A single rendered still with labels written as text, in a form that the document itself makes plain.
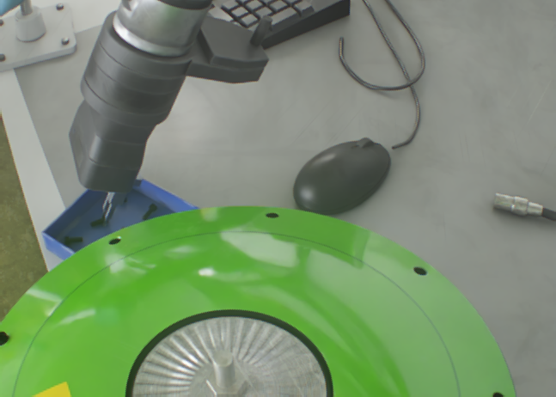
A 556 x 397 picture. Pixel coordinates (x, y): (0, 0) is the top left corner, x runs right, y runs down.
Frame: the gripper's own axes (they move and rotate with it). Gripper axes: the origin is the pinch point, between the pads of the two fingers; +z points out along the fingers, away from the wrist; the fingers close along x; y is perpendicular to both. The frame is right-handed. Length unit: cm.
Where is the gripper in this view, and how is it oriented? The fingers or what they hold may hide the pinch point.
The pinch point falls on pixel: (103, 221)
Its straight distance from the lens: 75.9
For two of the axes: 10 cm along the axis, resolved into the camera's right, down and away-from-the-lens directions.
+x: 3.3, 6.8, -6.6
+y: -8.5, -1.0, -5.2
